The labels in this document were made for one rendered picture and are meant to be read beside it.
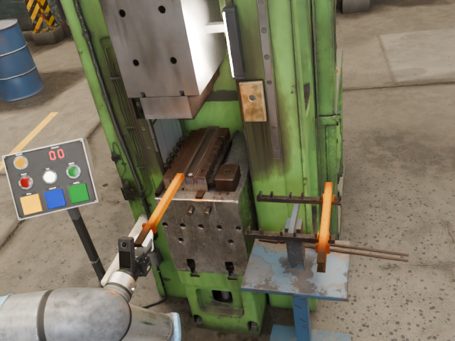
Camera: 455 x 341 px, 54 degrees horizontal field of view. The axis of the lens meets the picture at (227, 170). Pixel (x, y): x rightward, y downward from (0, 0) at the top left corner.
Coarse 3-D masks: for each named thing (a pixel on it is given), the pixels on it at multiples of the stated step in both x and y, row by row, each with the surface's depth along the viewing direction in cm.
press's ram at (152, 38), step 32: (128, 0) 152; (160, 0) 150; (192, 0) 158; (128, 32) 159; (160, 32) 156; (192, 32) 158; (128, 64) 167; (160, 64) 163; (192, 64) 160; (128, 96) 175; (160, 96) 171
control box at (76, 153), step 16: (64, 144) 189; (80, 144) 189; (32, 160) 188; (48, 160) 188; (64, 160) 189; (80, 160) 190; (16, 176) 188; (32, 176) 188; (64, 176) 189; (80, 176) 190; (16, 192) 188; (32, 192) 189; (64, 192) 190; (96, 192) 191; (16, 208) 188; (64, 208) 190
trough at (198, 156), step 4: (208, 132) 220; (212, 132) 222; (208, 136) 219; (212, 136) 218; (204, 140) 215; (208, 140) 215; (204, 144) 213; (200, 148) 210; (204, 148) 210; (196, 152) 205; (200, 152) 207; (196, 156) 205; (200, 156) 204; (192, 160) 200; (196, 160) 202; (192, 164) 199; (196, 164) 199; (188, 168) 195; (192, 168) 197; (188, 172) 195; (192, 172) 194; (188, 176) 192
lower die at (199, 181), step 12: (192, 132) 226; (204, 132) 222; (216, 132) 218; (228, 132) 221; (192, 144) 214; (180, 156) 208; (192, 156) 202; (204, 156) 202; (216, 156) 203; (168, 168) 201; (180, 168) 197; (168, 180) 195; (192, 180) 191; (204, 180) 190
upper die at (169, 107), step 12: (216, 72) 201; (144, 96) 174; (168, 96) 171; (180, 96) 169; (192, 96) 173; (204, 96) 187; (144, 108) 176; (156, 108) 175; (168, 108) 174; (180, 108) 172; (192, 108) 174
